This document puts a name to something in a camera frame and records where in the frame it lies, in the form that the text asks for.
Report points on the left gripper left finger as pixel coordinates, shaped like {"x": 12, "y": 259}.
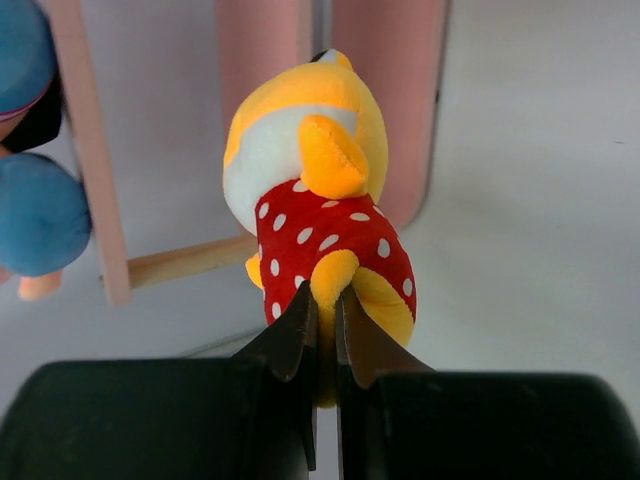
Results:
{"x": 282, "y": 427}

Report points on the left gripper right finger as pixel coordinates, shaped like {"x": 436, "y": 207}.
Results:
{"x": 364, "y": 353}

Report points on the yellow plush red dotted dress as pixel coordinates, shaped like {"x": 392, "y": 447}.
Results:
{"x": 304, "y": 168}

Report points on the pink three-tier shelf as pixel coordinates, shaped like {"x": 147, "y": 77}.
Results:
{"x": 397, "y": 47}

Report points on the right baby doll blue pants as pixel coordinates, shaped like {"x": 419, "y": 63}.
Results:
{"x": 45, "y": 222}

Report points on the baby doll blue pants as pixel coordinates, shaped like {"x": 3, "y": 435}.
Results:
{"x": 45, "y": 222}
{"x": 31, "y": 92}

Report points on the left baby doll blue pants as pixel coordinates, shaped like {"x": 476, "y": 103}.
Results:
{"x": 31, "y": 92}

